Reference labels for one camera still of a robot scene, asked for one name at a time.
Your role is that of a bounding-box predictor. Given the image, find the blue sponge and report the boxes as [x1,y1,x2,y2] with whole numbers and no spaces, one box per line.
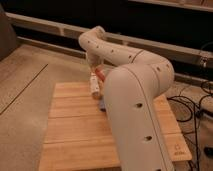
[99,102,106,112]

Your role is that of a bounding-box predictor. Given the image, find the black cables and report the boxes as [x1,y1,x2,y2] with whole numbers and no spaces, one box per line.
[166,41,213,171]

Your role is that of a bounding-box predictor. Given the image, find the wooden board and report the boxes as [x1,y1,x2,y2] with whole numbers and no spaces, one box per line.
[38,81,193,171]

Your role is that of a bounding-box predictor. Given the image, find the orange pepper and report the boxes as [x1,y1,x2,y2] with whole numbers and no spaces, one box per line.
[95,68,106,82]

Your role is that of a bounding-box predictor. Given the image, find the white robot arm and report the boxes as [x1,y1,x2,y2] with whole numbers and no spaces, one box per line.
[79,26,175,171]

